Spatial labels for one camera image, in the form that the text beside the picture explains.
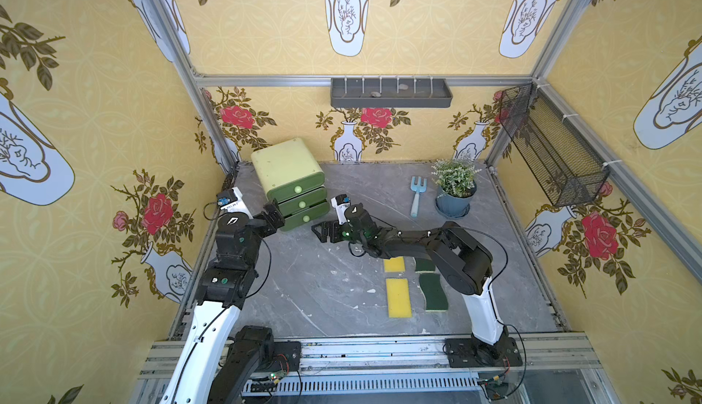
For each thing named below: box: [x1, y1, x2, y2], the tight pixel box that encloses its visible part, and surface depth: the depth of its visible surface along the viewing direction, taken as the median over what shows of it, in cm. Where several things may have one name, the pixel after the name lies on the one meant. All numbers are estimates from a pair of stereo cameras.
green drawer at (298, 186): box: [266, 171, 326, 203], surface depth 90 cm
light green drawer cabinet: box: [251, 138, 331, 221], surface depth 94 cm
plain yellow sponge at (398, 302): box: [385, 277, 413, 319], surface depth 85 cm
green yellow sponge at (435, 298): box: [418, 272, 448, 313], surface depth 83 cm
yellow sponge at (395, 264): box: [383, 255, 406, 273], surface depth 92 cm
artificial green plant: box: [431, 157, 482, 199], surface depth 95 cm
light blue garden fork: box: [410, 175, 427, 218], surface depth 112 cm
